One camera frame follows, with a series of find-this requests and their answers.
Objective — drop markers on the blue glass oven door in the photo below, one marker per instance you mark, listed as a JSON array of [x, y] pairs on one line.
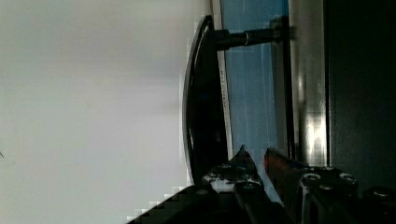
[[233, 94]]

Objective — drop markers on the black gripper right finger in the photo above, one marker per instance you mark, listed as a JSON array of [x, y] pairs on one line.
[[311, 194]]

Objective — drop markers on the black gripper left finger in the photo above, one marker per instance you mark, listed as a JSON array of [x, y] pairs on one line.
[[240, 169]]

